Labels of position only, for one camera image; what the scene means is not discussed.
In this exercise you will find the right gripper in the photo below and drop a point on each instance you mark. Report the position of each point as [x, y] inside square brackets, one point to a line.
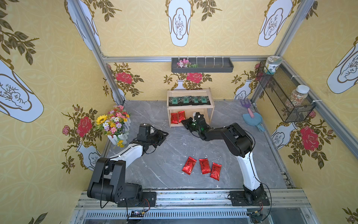
[190, 124]

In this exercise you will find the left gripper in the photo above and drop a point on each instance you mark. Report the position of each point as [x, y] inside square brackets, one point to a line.
[158, 136]

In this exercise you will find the red tea bag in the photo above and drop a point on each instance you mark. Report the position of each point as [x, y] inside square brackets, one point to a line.
[174, 118]
[189, 165]
[205, 166]
[181, 116]
[216, 171]

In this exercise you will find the green tea bag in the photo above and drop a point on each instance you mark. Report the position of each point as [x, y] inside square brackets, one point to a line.
[204, 100]
[195, 100]
[186, 100]
[174, 101]

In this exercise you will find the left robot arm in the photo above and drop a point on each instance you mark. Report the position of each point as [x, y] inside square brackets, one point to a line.
[108, 179]

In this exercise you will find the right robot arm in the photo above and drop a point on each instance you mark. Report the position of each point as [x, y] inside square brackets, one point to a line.
[241, 145]

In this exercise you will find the flower bouquet in white planter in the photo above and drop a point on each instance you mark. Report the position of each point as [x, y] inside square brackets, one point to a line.
[115, 125]

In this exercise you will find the pink flowers in tray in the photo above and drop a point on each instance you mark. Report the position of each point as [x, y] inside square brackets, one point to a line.
[185, 63]

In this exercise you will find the purple pink toy rake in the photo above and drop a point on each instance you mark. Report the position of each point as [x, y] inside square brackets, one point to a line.
[247, 104]

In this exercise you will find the small circuit board left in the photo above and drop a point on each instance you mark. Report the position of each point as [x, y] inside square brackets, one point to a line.
[137, 214]

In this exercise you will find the patterned lidded jar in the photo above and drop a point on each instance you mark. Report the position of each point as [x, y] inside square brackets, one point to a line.
[271, 65]

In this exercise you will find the glass jar of sprinkles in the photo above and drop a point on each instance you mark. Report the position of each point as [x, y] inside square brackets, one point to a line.
[297, 97]

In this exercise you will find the small connector right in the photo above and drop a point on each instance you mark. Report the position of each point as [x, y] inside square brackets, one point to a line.
[255, 217]

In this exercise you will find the grey wall tray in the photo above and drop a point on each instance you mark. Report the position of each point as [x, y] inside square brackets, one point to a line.
[205, 65]

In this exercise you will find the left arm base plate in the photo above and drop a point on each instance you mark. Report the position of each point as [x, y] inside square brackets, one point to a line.
[149, 198]

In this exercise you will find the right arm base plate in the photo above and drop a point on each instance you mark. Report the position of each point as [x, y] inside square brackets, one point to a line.
[237, 199]

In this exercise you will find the black wire wall basket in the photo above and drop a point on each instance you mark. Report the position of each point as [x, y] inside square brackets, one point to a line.
[279, 88]

